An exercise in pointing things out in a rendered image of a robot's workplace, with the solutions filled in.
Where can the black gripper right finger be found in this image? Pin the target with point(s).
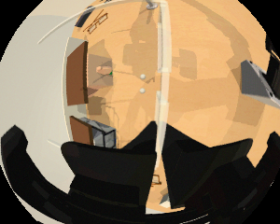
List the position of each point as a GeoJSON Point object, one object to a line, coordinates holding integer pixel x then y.
{"type": "Point", "coordinates": [188, 163]}

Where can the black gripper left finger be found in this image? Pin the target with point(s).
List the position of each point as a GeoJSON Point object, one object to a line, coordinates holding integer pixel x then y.
{"type": "Point", "coordinates": [132, 165]}

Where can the brown rectangular glasses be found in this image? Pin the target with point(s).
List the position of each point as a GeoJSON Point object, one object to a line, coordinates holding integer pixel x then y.
{"type": "Point", "coordinates": [156, 181]}
{"type": "Point", "coordinates": [102, 18]}

